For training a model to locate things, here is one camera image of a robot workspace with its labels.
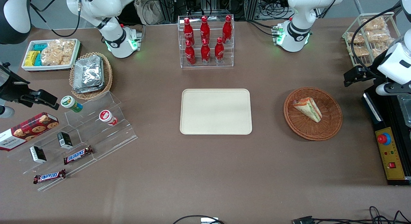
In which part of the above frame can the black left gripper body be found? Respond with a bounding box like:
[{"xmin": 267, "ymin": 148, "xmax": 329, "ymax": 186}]
[{"xmin": 369, "ymin": 51, "xmax": 391, "ymax": 74}]

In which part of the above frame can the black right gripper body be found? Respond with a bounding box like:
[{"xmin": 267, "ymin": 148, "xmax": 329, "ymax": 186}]
[{"xmin": 0, "ymin": 62, "xmax": 31, "ymax": 103}]

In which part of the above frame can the triangle sandwich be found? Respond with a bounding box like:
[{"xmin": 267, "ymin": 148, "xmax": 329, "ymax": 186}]
[{"xmin": 292, "ymin": 97, "xmax": 322, "ymax": 123}]

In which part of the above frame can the white rectangular snack tray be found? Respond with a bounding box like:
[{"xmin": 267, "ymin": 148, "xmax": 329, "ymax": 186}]
[{"xmin": 22, "ymin": 39, "xmax": 81, "ymax": 72}]

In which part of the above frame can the oval tan wicker basket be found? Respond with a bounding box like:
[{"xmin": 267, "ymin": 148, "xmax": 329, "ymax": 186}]
[{"xmin": 69, "ymin": 52, "xmax": 113, "ymax": 100}]

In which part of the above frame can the round brown wicker basket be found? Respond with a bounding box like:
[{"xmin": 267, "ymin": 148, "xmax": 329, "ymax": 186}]
[{"xmin": 284, "ymin": 87, "xmax": 343, "ymax": 141}]

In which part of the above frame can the beige plastic serving tray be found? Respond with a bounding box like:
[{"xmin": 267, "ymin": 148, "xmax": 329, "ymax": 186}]
[{"xmin": 180, "ymin": 89, "xmax": 253, "ymax": 135}]

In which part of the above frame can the bagged fried snack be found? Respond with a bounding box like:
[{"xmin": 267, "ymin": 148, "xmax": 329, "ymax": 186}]
[
  {"xmin": 372, "ymin": 46, "xmax": 389, "ymax": 57},
  {"xmin": 348, "ymin": 45, "xmax": 370, "ymax": 57},
  {"xmin": 346, "ymin": 32, "xmax": 365, "ymax": 44},
  {"xmin": 366, "ymin": 30, "xmax": 390, "ymax": 43},
  {"xmin": 362, "ymin": 17, "xmax": 387, "ymax": 31}
]

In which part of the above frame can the green lidded cup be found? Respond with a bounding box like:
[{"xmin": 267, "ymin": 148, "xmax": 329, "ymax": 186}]
[{"xmin": 61, "ymin": 96, "xmax": 83, "ymax": 113}]

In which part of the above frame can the red tartan cookie box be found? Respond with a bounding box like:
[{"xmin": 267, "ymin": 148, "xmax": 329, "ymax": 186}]
[{"xmin": 0, "ymin": 112, "xmax": 60, "ymax": 151}]

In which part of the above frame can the yellow snack box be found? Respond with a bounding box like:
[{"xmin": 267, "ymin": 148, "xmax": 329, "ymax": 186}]
[{"xmin": 25, "ymin": 51, "xmax": 40, "ymax": 66}]

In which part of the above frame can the small black box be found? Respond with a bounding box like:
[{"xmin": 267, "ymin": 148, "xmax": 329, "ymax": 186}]
[
  {"xmin": 30, "ymin": 146, "xmax": 47, "ymax": 164},
  {"xmin": 57, "ymin": 132, "xmax": 74, "ymax": 150}
]

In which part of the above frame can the clear plastic container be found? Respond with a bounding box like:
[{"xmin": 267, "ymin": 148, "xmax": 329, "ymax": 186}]
[{"xmin": 397, "ymin": 94, "xmax": 411, "ymax": 127}]

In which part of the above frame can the silver foil packet stack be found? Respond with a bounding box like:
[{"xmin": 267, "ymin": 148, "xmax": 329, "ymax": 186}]
[{"xmin": 73, "ymin": 55, "xmax": 105, "ymax": 94}]

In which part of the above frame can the clear bag of crackers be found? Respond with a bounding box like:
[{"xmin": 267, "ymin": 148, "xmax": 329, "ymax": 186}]
[{"xmin": 41, "ymin": 39, "xmax": 76, "ymax": 66}]

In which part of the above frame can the red lidded cup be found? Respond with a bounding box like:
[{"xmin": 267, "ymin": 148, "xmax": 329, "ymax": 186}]
[{"xmin": 99, "ymin": 110, "xmax": 118, "ymax": 126}]

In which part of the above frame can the Snickers chocolate bar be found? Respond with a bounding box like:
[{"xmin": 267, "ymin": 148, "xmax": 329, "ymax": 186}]
[
  {"xmin": 33, "ymin": 169, "xmax": 67, "ymax": 185},
  {"xmin": 63, "ymin": 146, "xmax": 94, "ymax": 165}
]

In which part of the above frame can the clear acrylic stepped display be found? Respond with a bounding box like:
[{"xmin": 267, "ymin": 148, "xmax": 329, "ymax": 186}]
[{"xmin": 6, "ymin": 91, "xmax": 138, "ymax": 192}]

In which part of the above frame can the black control box yellow panel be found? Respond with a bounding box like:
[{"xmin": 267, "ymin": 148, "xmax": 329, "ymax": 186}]
[{"xmin": 362, "ymin": 86, "xmax": 411, "ymax": 186}]

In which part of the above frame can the crumpled clear plastic bag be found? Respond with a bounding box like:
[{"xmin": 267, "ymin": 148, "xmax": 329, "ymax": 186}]
[{"xmin": 134, "ymin": 0, "xmax": 164, "ymax": 25}]

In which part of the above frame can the red cola bottle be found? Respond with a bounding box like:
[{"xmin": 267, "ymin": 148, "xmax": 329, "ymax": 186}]
[
  {"xmin": 201, "ymin": 39, "xmax": 211, "ymax": 65},
  {"xmin": 214, "ymin": 37, "xmax": 225, "ymax": 63},
  {"xmin": 183, "ymin": 18, "xmax": 194, "ymax": 46},
  {"xmin": 185, "ymin": 40, "xmax": 196, "ymax": 65},
  {"xmin": 200, "ymin": 16, "xmax": 210, "ymax": 45},
  {"xmin": 223, "ymin": 15, "xmax": 233, "ymax": 44}
]

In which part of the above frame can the clear acrylic bottle rack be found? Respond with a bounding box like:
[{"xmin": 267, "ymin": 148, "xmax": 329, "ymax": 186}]
[{"xmin": 178, "ymin": 15, "xmax": 235, "ymax": 69}]

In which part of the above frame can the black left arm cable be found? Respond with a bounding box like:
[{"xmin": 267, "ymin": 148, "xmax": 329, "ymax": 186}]
[{"xmin": 351, "ymin": 1, "xmax": 402, "ymax": 71}]

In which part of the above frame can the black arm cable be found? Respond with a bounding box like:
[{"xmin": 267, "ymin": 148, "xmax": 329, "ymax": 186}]
[
  {"xmin": 351, "ymin": 1, "xmax": 402, "ymax": 71},
  {"xmin": 30, "ymin": 0, "xmax": 81, "ymax": 38}
]

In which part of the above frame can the white wire rack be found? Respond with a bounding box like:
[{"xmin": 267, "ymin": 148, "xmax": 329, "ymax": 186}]
[{"xmin": 342, "ymin": 12, "xmax": 402, "ymax": 69}]

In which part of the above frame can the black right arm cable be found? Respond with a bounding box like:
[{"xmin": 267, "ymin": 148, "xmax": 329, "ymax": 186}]
[{"xmin": 30, "ymin": 0, "xmax": 81, "ymax": 38}]

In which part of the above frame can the tangled black cable bundle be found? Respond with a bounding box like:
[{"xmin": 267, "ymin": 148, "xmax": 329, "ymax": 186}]
[{"xmin": 259, "ymin": 0, "xmax": 293, "ymax": 20}]

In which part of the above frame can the black equipment rack frame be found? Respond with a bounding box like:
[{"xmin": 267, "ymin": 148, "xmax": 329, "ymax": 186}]
[{"xmin": 156, "ymin": 0, "xmax": 261, "ymax": 22}]

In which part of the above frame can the black cable with connector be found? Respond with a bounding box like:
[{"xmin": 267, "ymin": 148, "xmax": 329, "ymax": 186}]
[{"xmin": 292, "ymin": 206, "xmax": 411, "ymax": 224}]

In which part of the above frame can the black table cable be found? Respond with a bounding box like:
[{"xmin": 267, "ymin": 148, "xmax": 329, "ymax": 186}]
[{"xmin": 173, "ymin": 215, "xmax": 225, "ymax": 224}]

